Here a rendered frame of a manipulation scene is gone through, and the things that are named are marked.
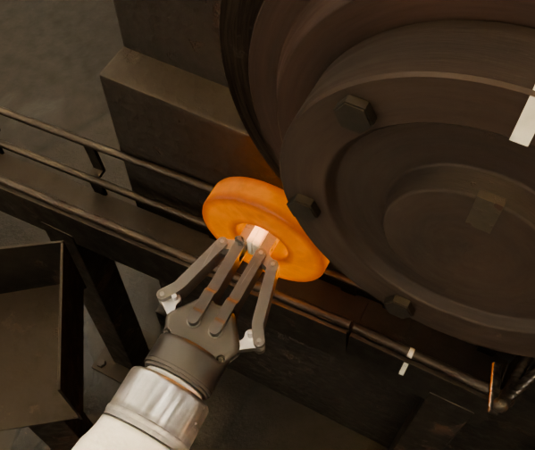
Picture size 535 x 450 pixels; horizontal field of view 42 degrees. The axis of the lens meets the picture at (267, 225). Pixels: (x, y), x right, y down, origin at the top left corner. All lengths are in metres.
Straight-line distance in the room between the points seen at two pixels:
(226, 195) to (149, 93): 0.19
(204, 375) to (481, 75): 0.43
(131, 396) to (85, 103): 1.48
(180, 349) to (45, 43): 1.69
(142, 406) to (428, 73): 0.42
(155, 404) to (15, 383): 0.38
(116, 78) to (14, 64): 1.36
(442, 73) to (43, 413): 0.75
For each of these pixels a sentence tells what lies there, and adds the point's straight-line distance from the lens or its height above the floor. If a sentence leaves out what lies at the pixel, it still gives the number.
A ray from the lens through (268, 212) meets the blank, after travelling 0.72.
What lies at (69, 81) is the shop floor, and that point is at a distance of 2.15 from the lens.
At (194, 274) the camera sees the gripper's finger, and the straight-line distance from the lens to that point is 0.75.
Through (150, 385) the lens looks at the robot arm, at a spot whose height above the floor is 0.88.
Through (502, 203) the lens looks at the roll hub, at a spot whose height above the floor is 1.17.
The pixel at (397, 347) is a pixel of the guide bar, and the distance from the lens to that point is 0.87.
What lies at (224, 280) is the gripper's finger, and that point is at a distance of 0.74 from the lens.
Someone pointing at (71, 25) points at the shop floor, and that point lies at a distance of 2.32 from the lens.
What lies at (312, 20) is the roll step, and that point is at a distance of 0.46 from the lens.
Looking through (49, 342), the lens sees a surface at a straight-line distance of 1.02.
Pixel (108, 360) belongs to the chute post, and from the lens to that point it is 1.64.
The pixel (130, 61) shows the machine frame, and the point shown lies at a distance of 0.91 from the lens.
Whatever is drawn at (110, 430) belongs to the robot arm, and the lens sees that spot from 0.67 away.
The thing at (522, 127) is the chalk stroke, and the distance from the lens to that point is 0.38.
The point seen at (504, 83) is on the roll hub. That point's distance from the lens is 0.37.
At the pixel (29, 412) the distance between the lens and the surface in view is 0.99.
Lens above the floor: 1.51
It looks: 58 degrees down
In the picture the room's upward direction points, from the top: straight up
